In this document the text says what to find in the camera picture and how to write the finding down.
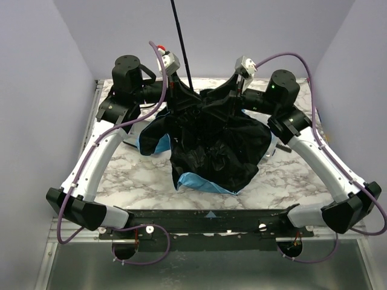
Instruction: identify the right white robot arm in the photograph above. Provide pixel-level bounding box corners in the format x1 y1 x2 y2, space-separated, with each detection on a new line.
238 69 382 234

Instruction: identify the black umbrella sleeve case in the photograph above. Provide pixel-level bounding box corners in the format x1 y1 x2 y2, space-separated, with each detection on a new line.
123 132 140 149

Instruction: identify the black comb piece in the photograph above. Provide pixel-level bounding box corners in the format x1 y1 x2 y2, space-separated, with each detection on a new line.
276 143 292 153

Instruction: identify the blue umbrella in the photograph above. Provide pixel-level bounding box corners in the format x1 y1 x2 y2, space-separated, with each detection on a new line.
137 0 278 196

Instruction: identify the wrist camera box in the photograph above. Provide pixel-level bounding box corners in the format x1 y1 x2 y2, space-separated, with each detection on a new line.
158 48 181 76
235 56 256 80

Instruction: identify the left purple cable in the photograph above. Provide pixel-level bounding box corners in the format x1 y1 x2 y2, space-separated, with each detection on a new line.
57 40 169 245

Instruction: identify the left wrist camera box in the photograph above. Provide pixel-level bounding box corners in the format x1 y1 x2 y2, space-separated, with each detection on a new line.
158 48 181 76

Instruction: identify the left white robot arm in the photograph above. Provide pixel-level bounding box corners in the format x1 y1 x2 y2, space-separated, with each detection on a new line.
46 48 178 234

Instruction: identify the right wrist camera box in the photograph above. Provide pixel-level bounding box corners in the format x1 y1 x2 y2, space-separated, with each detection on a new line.
235 56 256 80

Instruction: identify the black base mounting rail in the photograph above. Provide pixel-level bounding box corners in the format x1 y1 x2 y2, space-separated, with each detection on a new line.
99 209 314 254

